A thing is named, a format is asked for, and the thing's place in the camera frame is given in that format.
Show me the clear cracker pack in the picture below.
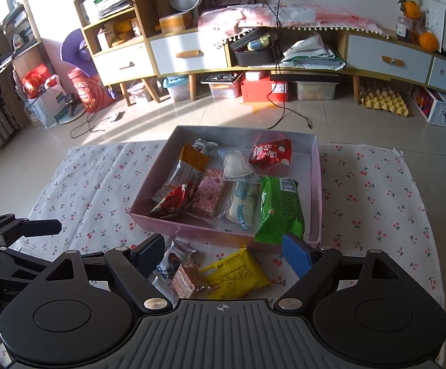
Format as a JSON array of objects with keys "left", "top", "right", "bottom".
[{"left": 171, "top": 261, "right": 210, "bottom": 299}]

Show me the yellow snack bag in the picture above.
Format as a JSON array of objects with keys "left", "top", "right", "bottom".
[{"left": 201, "top": 249, "right": 271, "bottom": 301}]

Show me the blue white small snack packet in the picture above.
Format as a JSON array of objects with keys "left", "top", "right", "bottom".
[{"left": 155, "top": 240, "right": 196, "bottom": 284}]

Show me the green snack bag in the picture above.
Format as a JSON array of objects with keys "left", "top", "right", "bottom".
[{"left": 255, "top": 177, "right": 305, "bottom": 246}]

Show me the red crumpled snack packet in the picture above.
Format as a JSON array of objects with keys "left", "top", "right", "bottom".
[{"left": 149, "top": 182, "right": 198, "bottom": 219}]

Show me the cherry print cloth mat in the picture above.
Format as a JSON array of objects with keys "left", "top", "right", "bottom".
[{"left": 14, "top": 142, "right": 445, "bottom": 303}]

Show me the white blue bread packet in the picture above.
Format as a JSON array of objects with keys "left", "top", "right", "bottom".
[{"left": 225, "top": 182, "right": 260, "bottom": 231}]

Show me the pink wrapped snack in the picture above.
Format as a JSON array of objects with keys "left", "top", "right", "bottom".
[{"left": 187, "top": 168, "right": 225, "bottom": 219}]

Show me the orange white long packet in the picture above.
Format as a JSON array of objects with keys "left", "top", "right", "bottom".
[{"left": 152, "top": 138, "right": 217, "bottom": 202}]

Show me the clear bag white pastry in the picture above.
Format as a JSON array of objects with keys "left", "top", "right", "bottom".
[{"left": 218, "top": 150, "right": 255, "bottom": 182}]

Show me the clear plastic storage bin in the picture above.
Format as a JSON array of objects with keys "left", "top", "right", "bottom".
[{"left": 296, "top": 81, "right": 338, "bottom": 101}]

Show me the yellow egg tray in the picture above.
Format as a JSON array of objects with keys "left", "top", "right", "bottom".
[{"left": 360, "top": 80, "right": 409, "bottom": 117}]

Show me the red storage box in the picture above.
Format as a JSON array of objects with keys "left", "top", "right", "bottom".
[{"left": 241, "top": 71, "right": 289, "bottom": 103}]

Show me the white printed box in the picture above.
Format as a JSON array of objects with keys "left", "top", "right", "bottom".
[{"left": 410, "top": 85, "right": 446, "bottom": 128}]

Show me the stack of papers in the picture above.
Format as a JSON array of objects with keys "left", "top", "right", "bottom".
[{"left": 281, "top": 32, "right": 346, "bottom": 71}]

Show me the wooden tv cabinet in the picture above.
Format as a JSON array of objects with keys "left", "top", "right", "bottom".
[{"left": 150, "top": 24, "right": 446, "bottom": 95}]

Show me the purple fan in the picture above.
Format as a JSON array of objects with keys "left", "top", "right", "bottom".
[{"left": 60, "top": 28, "right": 98, "bottom": 77}]

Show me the black lidded box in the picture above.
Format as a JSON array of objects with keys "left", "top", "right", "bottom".
[{"left": 230, "top": 28, "right": 281, "bottom": 67}]

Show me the orange fruit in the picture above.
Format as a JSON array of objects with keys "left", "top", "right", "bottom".
[{"left": 418, "top": 32, "right": 439, "bottom": 53}]

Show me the wooden shelf unit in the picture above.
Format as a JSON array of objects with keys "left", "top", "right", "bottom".
[{"left": 74, "top": 0, "right": 161, "bottom": 102}]

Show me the pink table runner cloth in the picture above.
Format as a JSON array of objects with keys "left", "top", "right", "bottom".
[{"left": 198, "top": 3, "right": 383, "bottom": 41}]

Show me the black power cable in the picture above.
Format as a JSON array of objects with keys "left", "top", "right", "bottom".
[{"left": 260, "top": 0, "right": 313, "bottom": 130}]

